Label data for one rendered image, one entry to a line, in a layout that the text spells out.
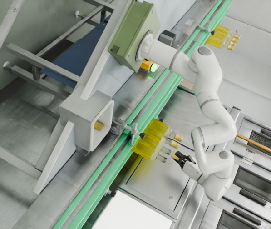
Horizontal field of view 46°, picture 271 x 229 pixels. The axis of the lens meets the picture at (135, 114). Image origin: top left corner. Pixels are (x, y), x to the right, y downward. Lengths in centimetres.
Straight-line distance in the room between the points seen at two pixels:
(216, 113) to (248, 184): 79
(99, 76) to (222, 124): 55
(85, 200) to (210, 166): 56
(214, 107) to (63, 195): 73
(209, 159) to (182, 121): 79
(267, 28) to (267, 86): 126
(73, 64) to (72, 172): 66
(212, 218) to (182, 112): 72
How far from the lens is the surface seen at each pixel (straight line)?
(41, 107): 203
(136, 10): 140
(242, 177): 197
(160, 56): 142
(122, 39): 136
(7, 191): 173
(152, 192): 170
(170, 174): 178
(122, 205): 164
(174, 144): 171
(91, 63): 147
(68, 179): 149
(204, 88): 130
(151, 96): 174
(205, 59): 133
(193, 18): 241
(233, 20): 786
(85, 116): 133
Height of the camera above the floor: 126
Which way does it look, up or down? 13 degrees down
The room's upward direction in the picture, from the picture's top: 117 degrees clockwise
